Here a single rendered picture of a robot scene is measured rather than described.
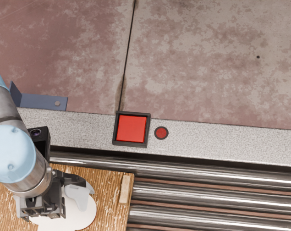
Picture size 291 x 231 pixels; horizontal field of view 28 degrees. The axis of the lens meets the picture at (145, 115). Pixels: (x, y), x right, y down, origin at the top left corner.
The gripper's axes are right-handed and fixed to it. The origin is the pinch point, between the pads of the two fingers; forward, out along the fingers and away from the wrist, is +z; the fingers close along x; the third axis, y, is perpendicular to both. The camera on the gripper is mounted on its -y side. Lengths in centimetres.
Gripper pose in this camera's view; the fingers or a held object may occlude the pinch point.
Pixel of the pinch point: (56, 193)
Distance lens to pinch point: 116.5
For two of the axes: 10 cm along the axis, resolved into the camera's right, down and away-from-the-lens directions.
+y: 0.8, 9.3, -3.7
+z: 0.7, 3.6, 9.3
